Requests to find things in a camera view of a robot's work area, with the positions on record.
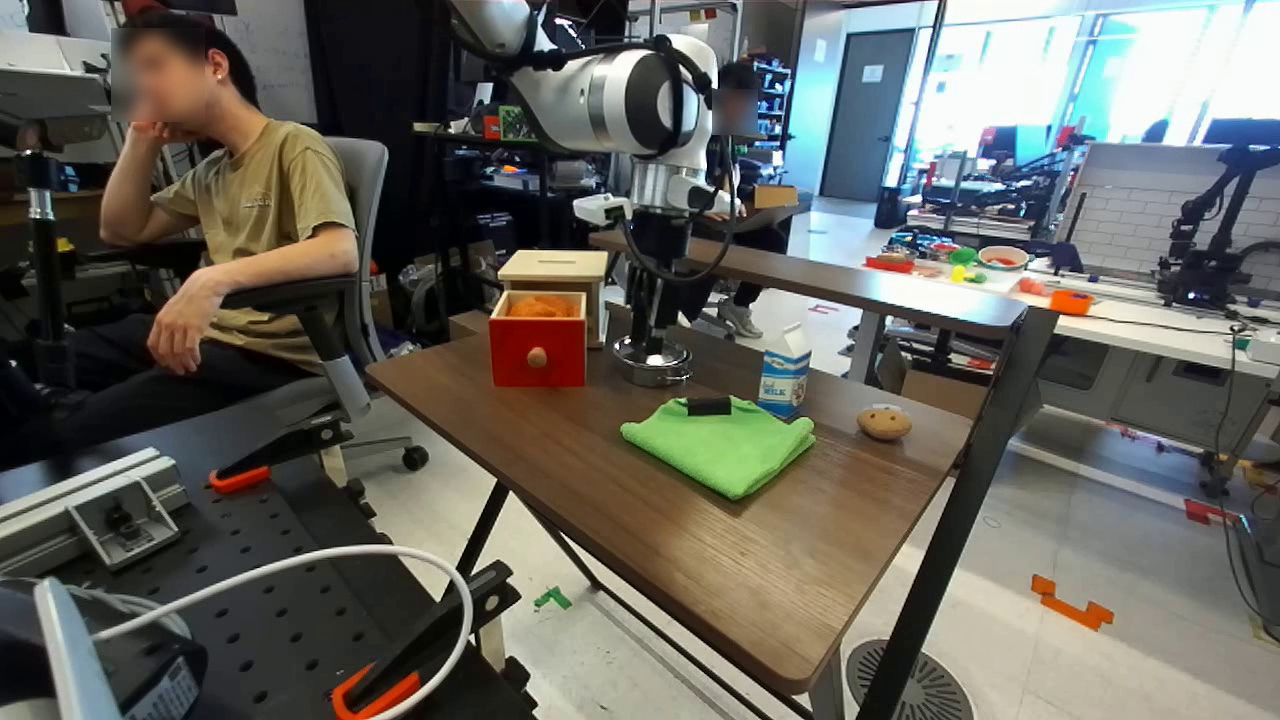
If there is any orange handled bar clamp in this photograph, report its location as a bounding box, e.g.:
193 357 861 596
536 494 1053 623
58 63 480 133
203 407 359 499
324 554 522 720

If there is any aluminium extrusion rail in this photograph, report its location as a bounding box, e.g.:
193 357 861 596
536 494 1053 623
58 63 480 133
0 445 188 576

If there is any black table leg frame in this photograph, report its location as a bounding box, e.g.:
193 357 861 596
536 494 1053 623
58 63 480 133
450 474 802 720

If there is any dark grey desk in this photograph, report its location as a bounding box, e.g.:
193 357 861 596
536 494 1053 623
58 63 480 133
680 235 1061 720

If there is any white desk partition panel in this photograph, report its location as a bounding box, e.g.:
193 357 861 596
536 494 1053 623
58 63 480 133
1065 138 1262 281

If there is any wooden drawer red front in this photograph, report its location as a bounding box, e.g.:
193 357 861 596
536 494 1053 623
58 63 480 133
484 284 591 393

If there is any orange floor tape marker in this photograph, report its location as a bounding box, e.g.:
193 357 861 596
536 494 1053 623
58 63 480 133
1023 570 1119 637

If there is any grey office chair with armrest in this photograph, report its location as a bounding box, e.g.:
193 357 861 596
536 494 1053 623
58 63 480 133
216 133 432 479

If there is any round brown cookie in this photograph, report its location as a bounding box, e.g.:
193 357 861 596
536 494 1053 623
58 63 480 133
850 401 920 446

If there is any small blue white milk carton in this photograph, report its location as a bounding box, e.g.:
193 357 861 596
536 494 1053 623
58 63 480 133
753 323 817 426

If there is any folded green cloth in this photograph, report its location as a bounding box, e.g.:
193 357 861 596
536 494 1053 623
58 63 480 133
617 393 818 506

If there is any black perforated mounting board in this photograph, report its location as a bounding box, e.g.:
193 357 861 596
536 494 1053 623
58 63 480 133
0 393 540 720

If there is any shiny metal bowl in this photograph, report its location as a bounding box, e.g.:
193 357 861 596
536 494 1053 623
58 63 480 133
617 335 701 393

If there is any light wooden slotted box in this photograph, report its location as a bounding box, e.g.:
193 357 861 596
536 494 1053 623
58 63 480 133
493 245 617 353

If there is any white cable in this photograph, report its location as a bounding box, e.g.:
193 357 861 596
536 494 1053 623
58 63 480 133
88 539 480 720

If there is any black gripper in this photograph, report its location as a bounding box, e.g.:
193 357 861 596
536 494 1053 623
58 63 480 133
621 214 701 360

